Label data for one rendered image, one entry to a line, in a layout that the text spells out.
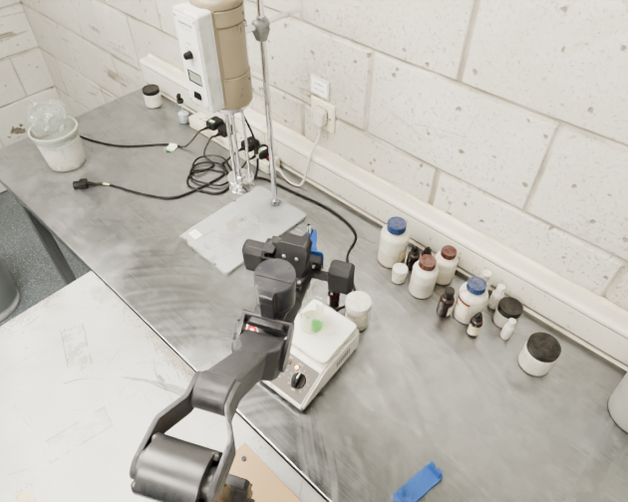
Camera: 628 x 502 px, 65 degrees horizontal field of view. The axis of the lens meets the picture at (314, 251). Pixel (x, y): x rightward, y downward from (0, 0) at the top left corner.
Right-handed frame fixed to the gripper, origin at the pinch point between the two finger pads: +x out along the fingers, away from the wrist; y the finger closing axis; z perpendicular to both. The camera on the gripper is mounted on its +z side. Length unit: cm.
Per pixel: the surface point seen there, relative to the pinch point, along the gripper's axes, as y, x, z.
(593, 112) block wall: -42, 34, 13
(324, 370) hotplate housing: -5.4, -7.2, -28.6
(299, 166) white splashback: 22, 58, -34
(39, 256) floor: 166, 59, -128
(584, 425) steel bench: -58, 0, -35
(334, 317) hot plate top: -4.1, 4.5, -26.8
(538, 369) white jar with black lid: -48, 9, -33
